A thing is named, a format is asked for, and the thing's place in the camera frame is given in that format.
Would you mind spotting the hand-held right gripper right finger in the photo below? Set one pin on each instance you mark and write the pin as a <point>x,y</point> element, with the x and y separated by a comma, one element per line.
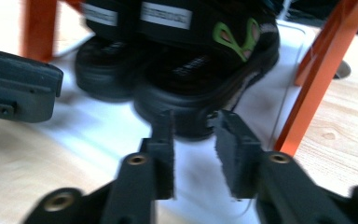
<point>239,161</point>

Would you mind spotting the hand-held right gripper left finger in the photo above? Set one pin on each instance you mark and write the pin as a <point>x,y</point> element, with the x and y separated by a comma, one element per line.
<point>163,155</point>

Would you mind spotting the black shoe with green mark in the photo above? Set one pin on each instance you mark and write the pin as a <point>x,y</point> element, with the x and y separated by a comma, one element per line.
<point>199,68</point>

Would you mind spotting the grey round desk grommet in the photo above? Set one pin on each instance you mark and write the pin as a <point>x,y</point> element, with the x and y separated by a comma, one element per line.
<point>343,70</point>

